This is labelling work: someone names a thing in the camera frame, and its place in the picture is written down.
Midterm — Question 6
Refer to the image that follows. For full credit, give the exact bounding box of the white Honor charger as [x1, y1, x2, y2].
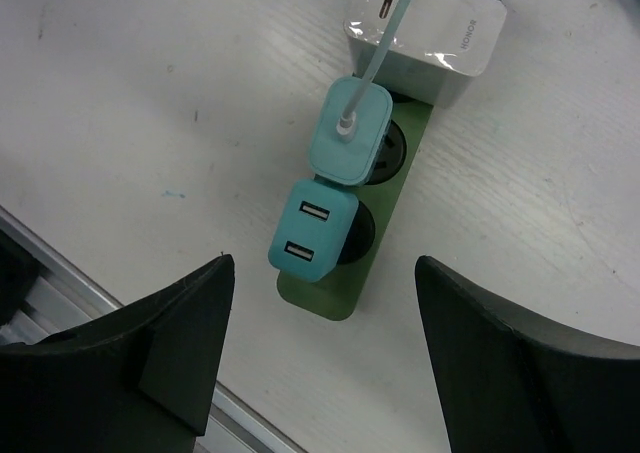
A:
[343, 0, 507, 108]

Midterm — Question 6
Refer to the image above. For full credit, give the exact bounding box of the green power strip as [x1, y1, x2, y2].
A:
[276, 94, 433, 321]

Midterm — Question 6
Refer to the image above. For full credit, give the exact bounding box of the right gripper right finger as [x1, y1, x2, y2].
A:
[415, 256, 639, 452]

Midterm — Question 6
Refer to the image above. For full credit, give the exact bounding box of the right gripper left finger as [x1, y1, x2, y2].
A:
[1, 254, 235, 452]

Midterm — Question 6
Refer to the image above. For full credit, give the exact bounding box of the thin mint cable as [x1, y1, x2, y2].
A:
[337, 0, 425, 137]

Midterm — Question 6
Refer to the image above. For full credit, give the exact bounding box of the teal plug adapter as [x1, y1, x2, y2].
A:
[268, 179, 359, 283]

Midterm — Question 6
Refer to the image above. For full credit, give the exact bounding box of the teal single port charger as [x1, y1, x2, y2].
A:
[309, 76, 393, 186]

